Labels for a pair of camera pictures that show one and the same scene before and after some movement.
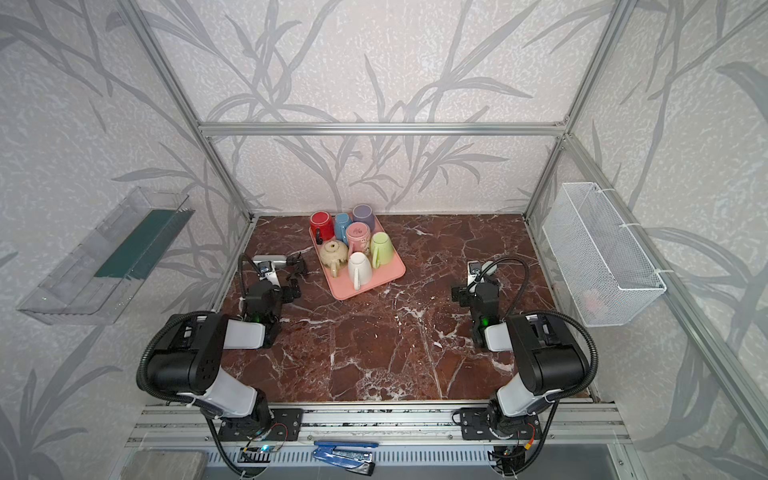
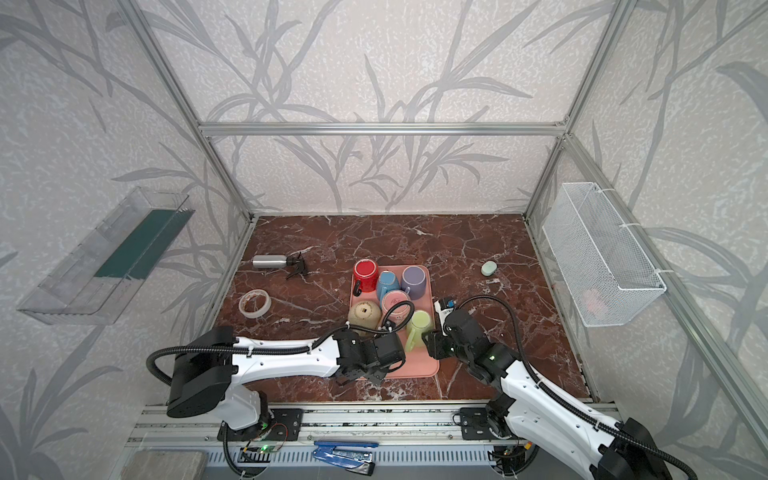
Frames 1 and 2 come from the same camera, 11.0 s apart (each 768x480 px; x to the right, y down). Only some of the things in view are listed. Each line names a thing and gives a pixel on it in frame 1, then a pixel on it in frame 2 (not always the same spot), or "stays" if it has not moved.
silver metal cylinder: [277, 260] stays
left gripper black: [291, 274] to [365, 366]
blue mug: [342, 221] to [387, 282]
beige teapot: [334, 254] to [366, 314]
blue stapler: [351, 456] stays
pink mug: [358, 237] to [401, 313]
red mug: [323, 226] to [366, 275]
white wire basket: [609, 280] stays
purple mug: [363, 213] to [414, 281]
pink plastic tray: [358, 260] to [403, 304]
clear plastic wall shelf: [100, 278] stays
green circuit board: [260, 448] stays
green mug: [382, 250] to [419, 322]
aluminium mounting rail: [558, 424] stays
